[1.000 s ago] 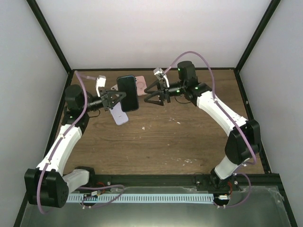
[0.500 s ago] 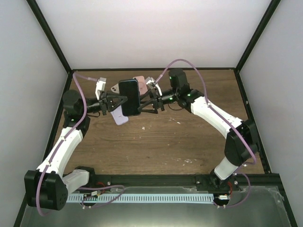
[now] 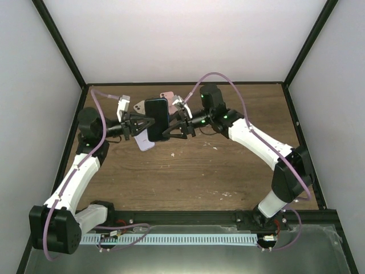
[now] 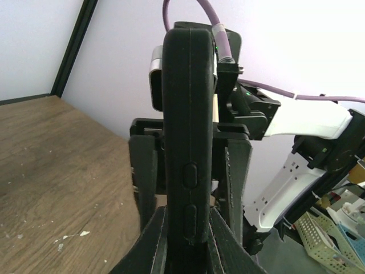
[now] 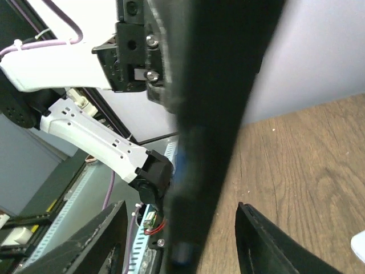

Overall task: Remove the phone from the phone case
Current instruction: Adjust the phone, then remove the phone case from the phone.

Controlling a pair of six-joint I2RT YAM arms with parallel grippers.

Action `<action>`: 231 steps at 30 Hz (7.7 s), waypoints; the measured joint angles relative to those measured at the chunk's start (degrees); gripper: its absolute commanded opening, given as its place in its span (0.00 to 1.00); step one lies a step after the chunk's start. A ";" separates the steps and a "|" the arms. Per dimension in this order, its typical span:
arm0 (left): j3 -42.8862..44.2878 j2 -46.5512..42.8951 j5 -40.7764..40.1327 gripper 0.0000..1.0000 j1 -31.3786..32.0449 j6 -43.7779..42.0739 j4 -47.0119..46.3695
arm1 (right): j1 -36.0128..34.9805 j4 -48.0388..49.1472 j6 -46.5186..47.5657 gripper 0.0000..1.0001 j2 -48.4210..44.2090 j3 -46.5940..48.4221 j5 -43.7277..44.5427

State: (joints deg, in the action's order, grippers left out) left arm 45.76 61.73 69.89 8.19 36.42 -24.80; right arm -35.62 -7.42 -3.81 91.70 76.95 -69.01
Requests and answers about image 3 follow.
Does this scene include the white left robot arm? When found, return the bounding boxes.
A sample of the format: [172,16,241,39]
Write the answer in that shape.
[29,107,154,261]

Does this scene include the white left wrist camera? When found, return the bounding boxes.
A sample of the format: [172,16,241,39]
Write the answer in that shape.
[116,95,131,122]

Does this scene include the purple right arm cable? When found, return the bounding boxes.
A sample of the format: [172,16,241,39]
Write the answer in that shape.
[182,72,312,252]

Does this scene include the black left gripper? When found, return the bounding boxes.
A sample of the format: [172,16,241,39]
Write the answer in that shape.
[98,112,155,141]

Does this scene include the light blue slotted strip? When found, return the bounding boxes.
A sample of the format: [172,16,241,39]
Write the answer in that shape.
[80,233,258,246]

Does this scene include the lavender phone case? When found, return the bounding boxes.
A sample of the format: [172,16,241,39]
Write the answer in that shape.
[134,130,155,152]

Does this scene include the pink phone case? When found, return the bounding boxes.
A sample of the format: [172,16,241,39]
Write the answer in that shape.
[160,91,177,115]

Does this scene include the cream phone case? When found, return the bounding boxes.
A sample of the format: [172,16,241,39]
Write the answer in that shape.
[133,100,145,115]

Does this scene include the black phone case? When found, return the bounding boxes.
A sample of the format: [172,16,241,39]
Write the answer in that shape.
[144,98,169,142]

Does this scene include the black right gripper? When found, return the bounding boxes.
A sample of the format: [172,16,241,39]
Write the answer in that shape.
[162,108,213,140]

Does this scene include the black frame rail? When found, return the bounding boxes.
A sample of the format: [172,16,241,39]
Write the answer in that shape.
[36,209,339,229]

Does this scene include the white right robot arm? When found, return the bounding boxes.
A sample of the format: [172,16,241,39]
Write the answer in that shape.
[163,84,314,230]

